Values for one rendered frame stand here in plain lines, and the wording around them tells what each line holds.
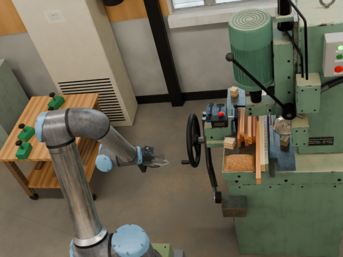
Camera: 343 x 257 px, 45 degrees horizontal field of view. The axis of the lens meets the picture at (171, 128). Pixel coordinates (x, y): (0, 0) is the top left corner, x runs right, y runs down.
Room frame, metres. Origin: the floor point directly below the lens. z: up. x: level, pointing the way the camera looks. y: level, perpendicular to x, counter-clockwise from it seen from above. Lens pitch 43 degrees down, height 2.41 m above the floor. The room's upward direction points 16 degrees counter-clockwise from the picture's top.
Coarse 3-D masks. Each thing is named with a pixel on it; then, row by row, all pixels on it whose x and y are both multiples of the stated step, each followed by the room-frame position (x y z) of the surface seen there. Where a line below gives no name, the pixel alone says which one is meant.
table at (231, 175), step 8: (240, 96) 1.68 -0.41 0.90; (232, 104) 1.64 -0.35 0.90; (240, 104) 1.62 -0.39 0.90; (232, 136) 1.42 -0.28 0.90; (208, 144) 1.44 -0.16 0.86; (216, 144) 1.43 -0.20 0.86; (224, 152) 1.33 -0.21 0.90; (232, 152) 1.31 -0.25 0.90; (240, 152) 1.30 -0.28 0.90; (248, 152) 1.29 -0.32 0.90; (224, 160) 1.28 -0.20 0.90; (224, 176) 1.21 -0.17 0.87; (232, 176) 1.20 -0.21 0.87; (240, 176) 1.19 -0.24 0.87; (248, 176) 1.18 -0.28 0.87; (264, 176) 1.15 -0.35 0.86
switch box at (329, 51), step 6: (324, 36) 1.24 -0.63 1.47; (330, 36) 1.22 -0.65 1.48; (336, 36) 1.21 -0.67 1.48; (342, 36) 1.20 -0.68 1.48; (324, 42) 1.23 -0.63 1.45; (330, 42) 1.18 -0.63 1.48; (336, 42) 1.18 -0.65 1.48; (342, 42) 1.17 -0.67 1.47; (324, 48) 1.22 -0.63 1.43; (330, 48) 1.18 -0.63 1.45; (336, 48) 1.17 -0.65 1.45; (324, 54) 1.21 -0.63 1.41; (330, 54) 1.18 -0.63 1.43; (336, 54) 1.17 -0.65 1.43; (342, 54) 1.17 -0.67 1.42; (324, 60) 1.20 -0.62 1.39; (330, 60) 1.18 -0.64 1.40; (324, 66) 1.19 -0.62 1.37; (330, 66) 1.18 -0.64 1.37; (342, 66) 1.17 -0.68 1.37; (324, 72) 1.19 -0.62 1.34; (330, 72) 1.18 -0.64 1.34; (342, 72) 1.16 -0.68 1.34
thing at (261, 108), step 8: (248, 96) 1.48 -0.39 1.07; (264, 96) 1.45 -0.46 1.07; (248, 104) 1.43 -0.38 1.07; (256, 104) 1.41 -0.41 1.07; (264, 104) 1.40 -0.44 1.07; (272, 104) 1.38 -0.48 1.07; (248, 112) 1.42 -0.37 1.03; (256, 112) 1.40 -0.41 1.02; (264, 112) 1.39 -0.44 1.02; (272, 112) 1.38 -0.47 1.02
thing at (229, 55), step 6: (228, 54) 1.33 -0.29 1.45; (228, 60) 1.32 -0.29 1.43; (234, 60) 1.32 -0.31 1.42; (240, 66) 1.31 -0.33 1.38; (246, 72) 1.31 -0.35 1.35; (252, 78) 1.30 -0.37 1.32; (258, 84) 1.29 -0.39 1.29; (264, 90) 1.28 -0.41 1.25; (270, 96) 1.28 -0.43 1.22; (282, 108) 1.27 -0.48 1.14; (288, 108) 1.25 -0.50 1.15; (294, 108) 1.25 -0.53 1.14; (282, 114) 1.25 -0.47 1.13; (288, 114) 1.24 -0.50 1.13; (294, 114) 1.23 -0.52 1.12; (300, 114) 1.24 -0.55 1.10
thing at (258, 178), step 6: (258, 120) 1.46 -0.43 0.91; (258, 132) 1.36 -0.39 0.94; (258, 138) 1.32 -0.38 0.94; (258, 144) 1.28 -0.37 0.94; (258, 150) 1.25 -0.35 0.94; (258, 156) 1.22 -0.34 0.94; (258, 162) 1.18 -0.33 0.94; (258, 168) 1.15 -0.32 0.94; (258, 174) 1.12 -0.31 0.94; (258, 180) 1.10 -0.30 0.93
